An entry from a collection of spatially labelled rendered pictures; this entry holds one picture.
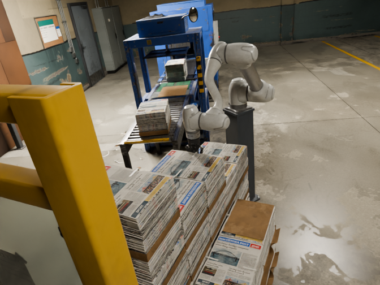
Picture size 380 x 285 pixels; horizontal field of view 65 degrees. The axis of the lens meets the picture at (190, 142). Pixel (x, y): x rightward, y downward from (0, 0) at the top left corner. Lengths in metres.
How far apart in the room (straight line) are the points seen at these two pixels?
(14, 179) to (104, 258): 0.26
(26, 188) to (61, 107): 0.25
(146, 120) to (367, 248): 2.14
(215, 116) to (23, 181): 1.21
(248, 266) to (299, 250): 1.00
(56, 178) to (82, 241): 0.15
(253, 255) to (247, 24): 9.99
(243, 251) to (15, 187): 1.39
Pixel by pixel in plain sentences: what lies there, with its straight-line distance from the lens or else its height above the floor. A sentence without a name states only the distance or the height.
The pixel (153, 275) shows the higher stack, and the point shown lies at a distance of 1.33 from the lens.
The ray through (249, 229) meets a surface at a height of 0.60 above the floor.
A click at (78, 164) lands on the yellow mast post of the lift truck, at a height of 1.72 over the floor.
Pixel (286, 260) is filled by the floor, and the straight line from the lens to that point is 2.65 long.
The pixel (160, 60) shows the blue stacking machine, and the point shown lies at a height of 0.84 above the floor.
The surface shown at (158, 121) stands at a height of 0.94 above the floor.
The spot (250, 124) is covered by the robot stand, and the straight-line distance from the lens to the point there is 2.75.
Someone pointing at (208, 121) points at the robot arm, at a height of 1.30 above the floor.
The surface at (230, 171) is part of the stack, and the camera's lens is 2.12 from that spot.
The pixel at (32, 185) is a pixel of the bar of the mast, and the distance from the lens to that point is 0.71.
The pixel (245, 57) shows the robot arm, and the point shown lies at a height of 1.56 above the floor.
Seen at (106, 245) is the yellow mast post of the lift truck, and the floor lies 1.52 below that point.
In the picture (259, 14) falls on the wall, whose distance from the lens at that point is 11.31.
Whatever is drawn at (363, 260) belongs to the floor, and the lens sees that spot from 2.78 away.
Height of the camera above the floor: 1.97
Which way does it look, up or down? 26 degrees down
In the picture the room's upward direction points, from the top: 7 degrees counter-clockwise
